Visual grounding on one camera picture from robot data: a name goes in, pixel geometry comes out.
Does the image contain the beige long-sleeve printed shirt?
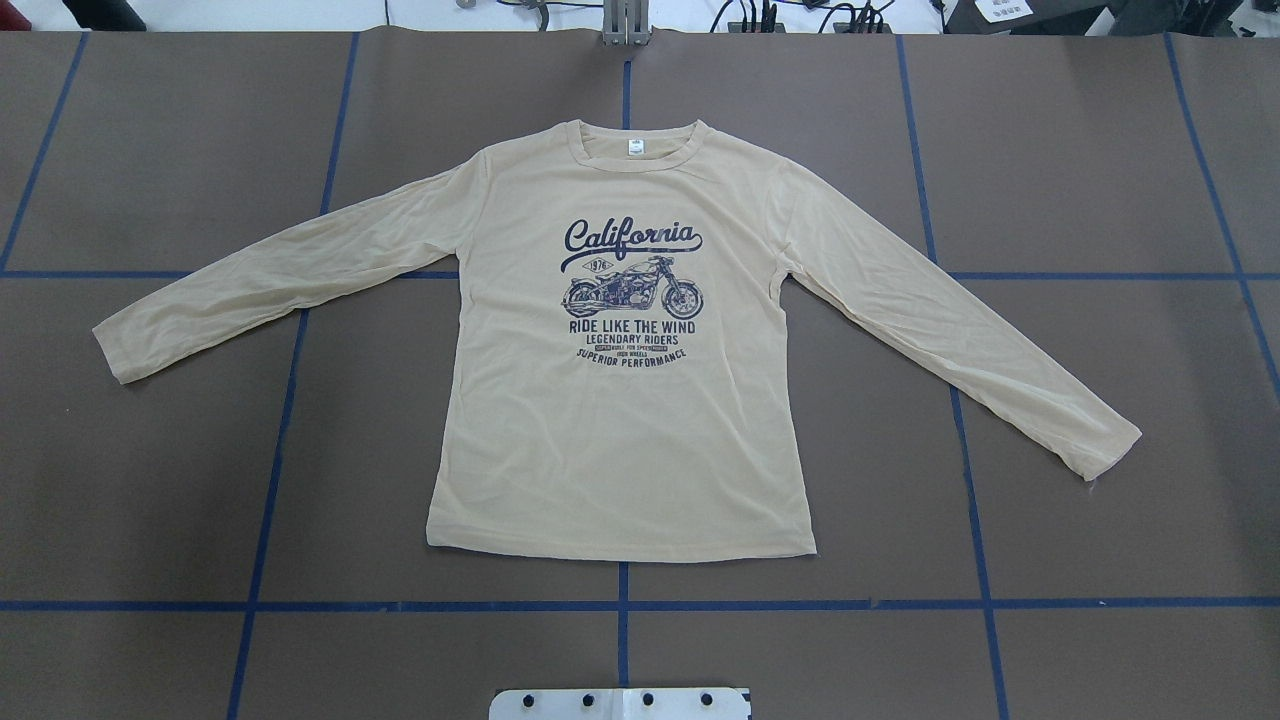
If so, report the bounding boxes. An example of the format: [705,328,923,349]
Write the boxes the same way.
[93,120,1140,562]

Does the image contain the aluminium frame post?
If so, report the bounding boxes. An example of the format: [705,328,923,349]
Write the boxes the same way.
[602,0,652,47]

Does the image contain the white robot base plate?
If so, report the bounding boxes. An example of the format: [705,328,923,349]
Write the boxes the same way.
[488,687,753,719]

